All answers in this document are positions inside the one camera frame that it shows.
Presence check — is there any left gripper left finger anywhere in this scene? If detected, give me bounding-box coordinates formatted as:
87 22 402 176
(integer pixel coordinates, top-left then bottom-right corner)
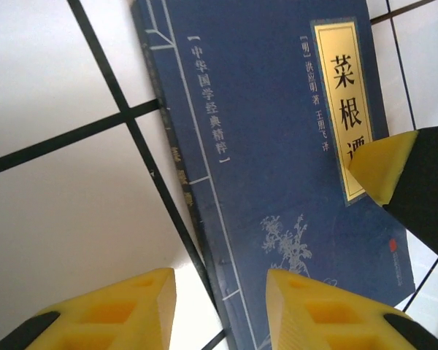
0 267 178 350

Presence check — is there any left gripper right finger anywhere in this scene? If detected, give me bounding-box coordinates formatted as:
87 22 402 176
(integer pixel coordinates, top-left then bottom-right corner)
265 268 438 350

